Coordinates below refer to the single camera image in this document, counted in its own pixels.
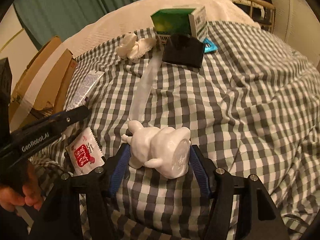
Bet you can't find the green carton box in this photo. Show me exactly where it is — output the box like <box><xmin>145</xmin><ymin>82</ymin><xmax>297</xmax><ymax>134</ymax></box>
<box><xmin>150</xmin><ymin>5</ymin><xmax>208</xmax><ymax>40</ymax></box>

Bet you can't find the cream desk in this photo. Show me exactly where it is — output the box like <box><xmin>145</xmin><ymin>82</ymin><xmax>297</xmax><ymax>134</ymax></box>
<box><xmin>224</xmin><ymin>0</ymin><xmax>276</xmax><ymax>29</ymax></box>

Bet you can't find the white printed packet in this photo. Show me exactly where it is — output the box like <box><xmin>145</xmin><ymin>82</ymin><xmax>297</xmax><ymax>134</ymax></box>
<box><xmin>63</xmin><ymin>70</ymin><xmax>106</xmax><ymax>111</ymax></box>

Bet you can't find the white figurine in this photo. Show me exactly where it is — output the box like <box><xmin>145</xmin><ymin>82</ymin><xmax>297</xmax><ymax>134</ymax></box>
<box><xmin>121</xmin><ymin>120</ymin><xmax>192</xmax><ymax>180</ymax></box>

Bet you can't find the white sachet with red label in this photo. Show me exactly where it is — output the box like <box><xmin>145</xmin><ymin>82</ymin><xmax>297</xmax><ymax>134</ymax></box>
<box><xmin>65</xmin><ymin>127</ymin><xmax>106</xmax><ymax>176</ymax></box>

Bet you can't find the white quilt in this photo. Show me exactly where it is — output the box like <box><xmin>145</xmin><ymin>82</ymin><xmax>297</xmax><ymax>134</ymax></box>
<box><xmin>62</xmin><ymin>0</ymin><xmax>261</xmax><ymax>56</ymax></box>

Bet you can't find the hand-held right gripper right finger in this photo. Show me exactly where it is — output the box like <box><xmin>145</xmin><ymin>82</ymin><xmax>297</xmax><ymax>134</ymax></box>
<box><xmin>191</xmin><ymin>144</ymin><xmax>288</xmax><ymax>240</ymax></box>

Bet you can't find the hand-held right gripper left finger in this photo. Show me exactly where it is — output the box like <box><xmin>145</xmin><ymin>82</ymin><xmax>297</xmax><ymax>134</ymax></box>
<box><xmin>32</xmin><ymin>144</ymin><xmax>131</xmax><ymax>240</ymax></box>

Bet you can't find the grey checked blanket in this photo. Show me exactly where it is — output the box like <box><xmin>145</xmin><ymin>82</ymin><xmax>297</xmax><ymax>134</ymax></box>
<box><xmin>29</xmin><ymin>20</ymin><xmax>320</xmax><ymax>240</ymax></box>

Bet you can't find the green curtain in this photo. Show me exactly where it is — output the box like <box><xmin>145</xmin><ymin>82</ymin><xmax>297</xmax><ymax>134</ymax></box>
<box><xmin>13</xmin><ymin>0</ymin><xmax>148</xmax><ymax>40</ymax></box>

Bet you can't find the person's left hand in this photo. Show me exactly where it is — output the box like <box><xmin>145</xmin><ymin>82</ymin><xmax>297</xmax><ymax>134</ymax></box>
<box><xmin>0</xmin><ymin>162</ymin><xmax>45</xmax><ymax>213</ymax></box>

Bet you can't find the white louvred wardrobe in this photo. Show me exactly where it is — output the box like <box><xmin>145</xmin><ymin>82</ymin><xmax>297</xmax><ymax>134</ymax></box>
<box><xmin>271</xmin><ymin>0</ymin><xmax>319</xmax><ymax>64</ymax></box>

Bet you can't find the clear plastic sleeve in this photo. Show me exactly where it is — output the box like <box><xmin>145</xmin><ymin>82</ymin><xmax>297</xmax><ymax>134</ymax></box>
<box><xmin>129</xmin><ymin>52</ymin><xmax>163</xmax><ymax>126</ymax></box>

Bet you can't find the bright blue packet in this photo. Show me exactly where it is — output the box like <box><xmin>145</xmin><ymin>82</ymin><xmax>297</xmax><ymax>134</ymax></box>
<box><xmin>202</xmin><ymin>38</ymin><xmax>216</xmax><ymax>54</ymax></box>

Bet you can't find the crumpled white tissue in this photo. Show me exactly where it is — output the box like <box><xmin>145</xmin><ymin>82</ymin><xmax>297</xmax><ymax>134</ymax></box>
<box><xmin>116</xmin><ymin>32</ymin><xmax>156</xmax><ymax>61</ymax></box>

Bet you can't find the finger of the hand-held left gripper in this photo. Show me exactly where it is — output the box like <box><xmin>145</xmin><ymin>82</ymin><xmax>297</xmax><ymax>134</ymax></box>
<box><xmin>49</xmin><ymin>106</ymin><xmax>92</xmax><ymax>131</ymax></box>

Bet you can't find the black wallet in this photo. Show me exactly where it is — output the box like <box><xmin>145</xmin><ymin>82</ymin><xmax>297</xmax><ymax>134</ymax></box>
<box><xmin>162</xmin><ymin>33</ymin><xmax>204</xmax><ymax>68</ymax></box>

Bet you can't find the brown cardboard box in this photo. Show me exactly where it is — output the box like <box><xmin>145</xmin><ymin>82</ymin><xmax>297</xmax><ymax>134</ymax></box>
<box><xmin>9</xmin><ymin>36</ymin><xmax>76</xmax><ymax>128</ymax></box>

